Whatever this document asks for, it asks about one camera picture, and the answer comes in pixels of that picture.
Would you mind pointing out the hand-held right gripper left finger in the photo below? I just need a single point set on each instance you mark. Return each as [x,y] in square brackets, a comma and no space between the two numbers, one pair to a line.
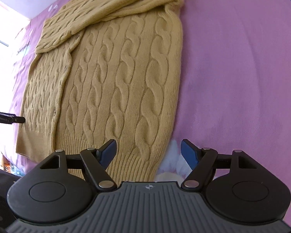
[109,151]

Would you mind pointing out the pink floral bed sheet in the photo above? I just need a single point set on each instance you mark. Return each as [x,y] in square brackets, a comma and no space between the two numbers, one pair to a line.
[232,77]

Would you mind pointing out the colourful patterned cloth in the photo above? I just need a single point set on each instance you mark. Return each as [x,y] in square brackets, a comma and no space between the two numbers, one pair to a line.
[7,162]

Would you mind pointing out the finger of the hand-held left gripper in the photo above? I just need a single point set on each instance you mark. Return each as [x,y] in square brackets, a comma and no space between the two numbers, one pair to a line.
[7,118]

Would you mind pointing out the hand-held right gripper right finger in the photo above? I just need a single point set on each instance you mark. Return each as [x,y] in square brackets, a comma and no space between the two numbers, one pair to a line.
[189,153]

